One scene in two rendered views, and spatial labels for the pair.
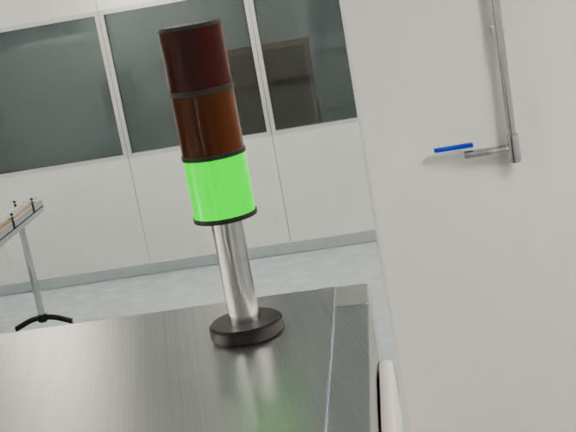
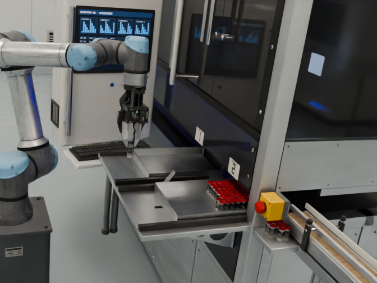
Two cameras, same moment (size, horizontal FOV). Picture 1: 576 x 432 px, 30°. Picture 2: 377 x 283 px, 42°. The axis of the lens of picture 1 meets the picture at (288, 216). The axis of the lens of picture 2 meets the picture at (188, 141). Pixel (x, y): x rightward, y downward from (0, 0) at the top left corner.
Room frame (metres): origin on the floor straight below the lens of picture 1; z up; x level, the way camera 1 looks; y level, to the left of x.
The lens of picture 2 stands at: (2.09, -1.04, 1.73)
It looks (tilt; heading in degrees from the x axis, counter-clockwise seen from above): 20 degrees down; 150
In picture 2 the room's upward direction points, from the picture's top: 7 degrees clockwise
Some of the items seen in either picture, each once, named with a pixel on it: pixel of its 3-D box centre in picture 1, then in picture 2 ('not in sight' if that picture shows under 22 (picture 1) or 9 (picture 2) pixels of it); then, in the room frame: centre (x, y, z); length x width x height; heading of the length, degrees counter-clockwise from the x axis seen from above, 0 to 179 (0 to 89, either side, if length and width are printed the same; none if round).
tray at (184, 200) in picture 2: not in sight; (207, 199); (0.71, -0.13, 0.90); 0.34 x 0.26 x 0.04; 84
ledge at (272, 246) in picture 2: not in sight; (279, 239); (0.99, 0.00, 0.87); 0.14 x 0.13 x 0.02; 84
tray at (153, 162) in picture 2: not in sight; (176, 162); (0.37, -0.09, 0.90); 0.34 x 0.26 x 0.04; 84
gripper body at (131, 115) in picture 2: not in sight; (134, 104); (0.68, -0.45, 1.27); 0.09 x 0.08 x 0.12; 174
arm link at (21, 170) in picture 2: not in sight; (12, 172); (0.45, -0.79, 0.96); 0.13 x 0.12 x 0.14; 130
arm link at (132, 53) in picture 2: not in sight; (135, 54); (0.66, -0.45, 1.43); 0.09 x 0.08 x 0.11; 40
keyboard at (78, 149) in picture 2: not in sight; (113, 149); (-0.01, -0.25, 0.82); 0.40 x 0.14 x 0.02; 94
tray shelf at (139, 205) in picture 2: not in sight; (174, 186); (0.53, -0.18, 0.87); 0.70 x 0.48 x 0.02; 174
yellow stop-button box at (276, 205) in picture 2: not in sight; (272, 206); (0.97, -0.04, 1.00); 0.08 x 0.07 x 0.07; 84
